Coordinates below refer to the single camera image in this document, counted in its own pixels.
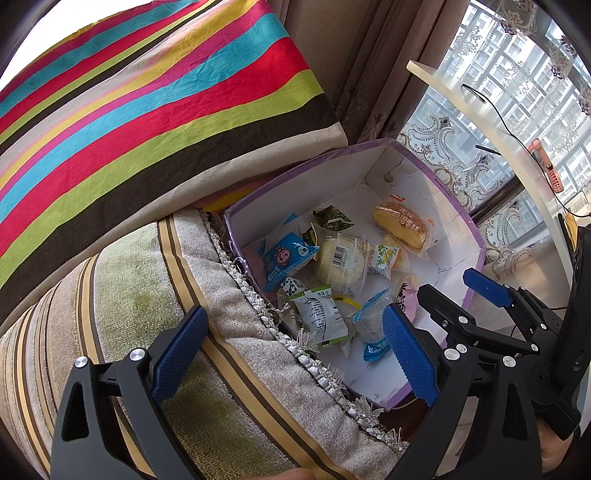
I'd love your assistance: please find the blue cartoon snack packet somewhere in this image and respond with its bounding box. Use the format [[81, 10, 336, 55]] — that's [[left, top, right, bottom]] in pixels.
[[262, 231, 320, 292]]

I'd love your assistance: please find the blue white patterned snack block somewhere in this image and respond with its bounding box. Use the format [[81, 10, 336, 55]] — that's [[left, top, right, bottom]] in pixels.
[[280, 277, 307, 298]]

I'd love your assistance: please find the purple-rimmed white cardboard box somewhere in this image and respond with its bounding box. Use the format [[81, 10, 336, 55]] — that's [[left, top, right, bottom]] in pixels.
[[223, 138, 488, 411]]

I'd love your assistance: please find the pink handset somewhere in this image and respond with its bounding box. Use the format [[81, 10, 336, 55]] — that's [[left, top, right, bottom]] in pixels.
[[529, 138, 564, 193]]

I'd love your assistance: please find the lace sheer curtain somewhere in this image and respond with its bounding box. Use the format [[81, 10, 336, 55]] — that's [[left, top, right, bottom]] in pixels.
[[398, 115, 550, 279]]

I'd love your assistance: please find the person's right hand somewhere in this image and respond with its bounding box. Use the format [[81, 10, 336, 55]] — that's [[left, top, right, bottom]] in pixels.
[[537, 420, 580, 479]]

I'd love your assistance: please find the right brown curtain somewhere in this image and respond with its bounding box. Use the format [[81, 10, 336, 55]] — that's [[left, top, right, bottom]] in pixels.
[[270, 0, 469, 144]]

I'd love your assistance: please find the green garlic pea packet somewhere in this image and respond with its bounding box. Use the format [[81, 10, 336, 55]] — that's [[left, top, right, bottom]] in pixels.
[[312, 205, 355, 232]]

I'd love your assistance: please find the white window ledge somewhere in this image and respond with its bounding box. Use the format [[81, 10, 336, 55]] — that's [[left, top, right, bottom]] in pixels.
[[407, 60, 573, 281]]

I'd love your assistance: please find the clear white cake package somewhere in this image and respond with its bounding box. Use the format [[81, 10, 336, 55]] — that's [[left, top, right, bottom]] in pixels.
[[382, 233, 411, 273]]

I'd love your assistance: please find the colourful striped tablecloth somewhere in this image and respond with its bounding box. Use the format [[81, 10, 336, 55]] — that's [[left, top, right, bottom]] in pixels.
[[1, 1, 346, 327]]

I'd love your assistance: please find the round white bun package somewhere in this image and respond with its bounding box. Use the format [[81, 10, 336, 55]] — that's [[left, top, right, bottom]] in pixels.
[[315, 233, 370, 296]]

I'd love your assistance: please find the orange tiger-stripe bread package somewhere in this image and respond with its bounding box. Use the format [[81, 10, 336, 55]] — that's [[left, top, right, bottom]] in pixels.
[[372, 199, 437, 257]]

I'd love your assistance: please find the pink wrapper dark print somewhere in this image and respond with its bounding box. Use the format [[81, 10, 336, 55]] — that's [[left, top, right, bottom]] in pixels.
[[396, 275, 419, 322]]

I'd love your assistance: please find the person's left hand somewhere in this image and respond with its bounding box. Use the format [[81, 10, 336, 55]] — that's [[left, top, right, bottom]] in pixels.
[[239, 468, 315, 480]]

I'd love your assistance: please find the white nougat packet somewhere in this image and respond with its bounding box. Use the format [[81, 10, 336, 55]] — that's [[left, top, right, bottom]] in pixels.
[[290, 285, 349, 347]]

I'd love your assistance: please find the black cable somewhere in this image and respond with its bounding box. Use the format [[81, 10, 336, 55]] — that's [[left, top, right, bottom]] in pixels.
[[461, 82, 591, 220]]

